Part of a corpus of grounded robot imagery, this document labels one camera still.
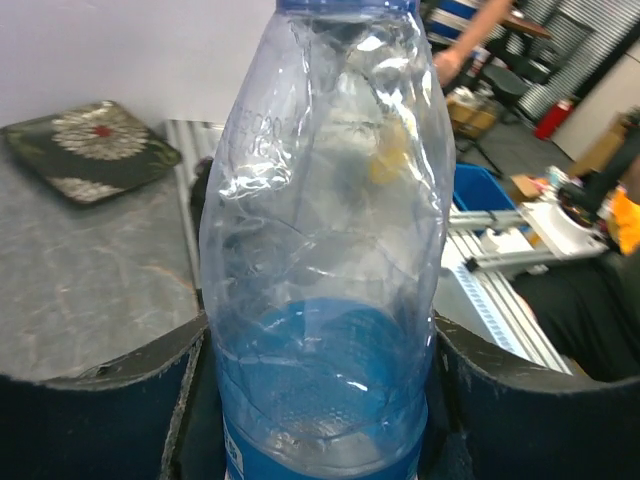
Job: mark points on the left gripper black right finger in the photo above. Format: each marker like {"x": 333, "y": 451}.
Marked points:
{"x": 525, "y": 421}

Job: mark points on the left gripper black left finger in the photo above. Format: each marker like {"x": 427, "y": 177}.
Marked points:
{"x": 153, "y": 413}

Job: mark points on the blue-label water bottle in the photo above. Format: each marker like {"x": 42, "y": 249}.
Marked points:
{"x": 321, "y": 240}

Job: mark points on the person forearm background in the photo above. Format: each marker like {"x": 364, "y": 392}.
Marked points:
{"x": 450, "y": 60}

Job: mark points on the blue plastic bin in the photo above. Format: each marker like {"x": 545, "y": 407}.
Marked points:
{"x": 476, "y": 189}

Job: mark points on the red fire extinguisher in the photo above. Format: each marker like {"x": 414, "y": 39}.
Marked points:
{"x": 553, "y": 119}

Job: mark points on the slotted cable duct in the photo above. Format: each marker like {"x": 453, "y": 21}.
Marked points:
{"x": 503, "y": 317}

